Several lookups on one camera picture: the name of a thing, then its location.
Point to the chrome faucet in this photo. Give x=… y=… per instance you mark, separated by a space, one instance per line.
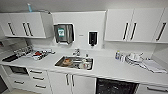
x=77 y=52

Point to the black soap dispenser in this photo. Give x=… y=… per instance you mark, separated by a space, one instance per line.
x=92 y=38

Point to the white cup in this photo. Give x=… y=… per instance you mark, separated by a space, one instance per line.
x=83 y=64

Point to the white patterned plate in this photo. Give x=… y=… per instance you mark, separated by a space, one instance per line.
x=88 y=66

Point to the orange bowl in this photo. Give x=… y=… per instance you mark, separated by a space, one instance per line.
x=67 y=61

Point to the steel paper towel dispenser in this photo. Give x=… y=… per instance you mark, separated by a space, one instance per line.
x=63 y=33

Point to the steel sink basin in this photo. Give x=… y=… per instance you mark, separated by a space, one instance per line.
x=59 y=63

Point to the dish soap bottle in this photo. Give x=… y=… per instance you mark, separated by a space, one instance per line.
x=117 y=56

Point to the white sink base cabinet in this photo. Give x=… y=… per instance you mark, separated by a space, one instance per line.
x=83 y=85

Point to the small white mug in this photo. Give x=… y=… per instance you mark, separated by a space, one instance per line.
x=122 y=57

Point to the stack of white plates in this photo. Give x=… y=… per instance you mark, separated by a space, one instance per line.
x=135 y=59

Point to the small blue bottle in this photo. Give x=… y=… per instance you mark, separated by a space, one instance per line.
x=29 y=8

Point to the black built-in microwave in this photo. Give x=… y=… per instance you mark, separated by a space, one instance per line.
x=18 y=70

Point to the small wall label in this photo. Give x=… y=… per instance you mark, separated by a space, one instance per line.
x=81 y=35

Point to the white wall outlet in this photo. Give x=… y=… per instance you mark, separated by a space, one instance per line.
x=102 y=45

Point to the white upper wall cabinet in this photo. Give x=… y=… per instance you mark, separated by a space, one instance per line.
x=36 y=25
x=115 y=25

